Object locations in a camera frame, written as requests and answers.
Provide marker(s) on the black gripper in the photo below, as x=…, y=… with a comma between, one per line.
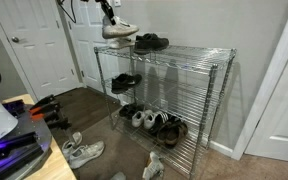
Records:
x=104, y=5

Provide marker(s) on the plain black sneaker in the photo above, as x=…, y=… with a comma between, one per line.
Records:
x=132, y=79
x=120, y=86

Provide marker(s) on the small white sneaker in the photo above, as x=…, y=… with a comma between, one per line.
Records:
x=149, y=120
x=138, y=119

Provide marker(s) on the light grey laced sneaker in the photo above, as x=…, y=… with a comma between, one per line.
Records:
x=75, y=138

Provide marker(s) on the grey sneaker with orange lining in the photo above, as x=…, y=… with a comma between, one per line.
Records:
x=84, y=155

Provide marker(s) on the white panel door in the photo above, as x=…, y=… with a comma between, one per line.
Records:
x=87, y=50
x=280, y=116

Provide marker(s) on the white door with silver knob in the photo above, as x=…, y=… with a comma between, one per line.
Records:
x=34, y=50

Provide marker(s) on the black low shoe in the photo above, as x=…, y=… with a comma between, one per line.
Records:
x=129, y=111

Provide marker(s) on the black white striped slide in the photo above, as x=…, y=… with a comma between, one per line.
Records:
x=160, y=121

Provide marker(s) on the brown leather sandal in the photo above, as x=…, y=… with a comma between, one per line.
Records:
x=182, y=128
x=165, y=133

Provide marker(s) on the light wooden table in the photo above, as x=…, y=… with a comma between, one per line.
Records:
x=55, y=165

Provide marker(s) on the white light switch plate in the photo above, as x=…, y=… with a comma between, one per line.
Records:
x=117, y=3

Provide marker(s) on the black metal mounting bracket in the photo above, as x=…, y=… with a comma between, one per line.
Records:
x=14, y=143
x=14, y=107

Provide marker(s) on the round metal base plate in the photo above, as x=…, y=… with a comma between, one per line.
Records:
x=42, y=133

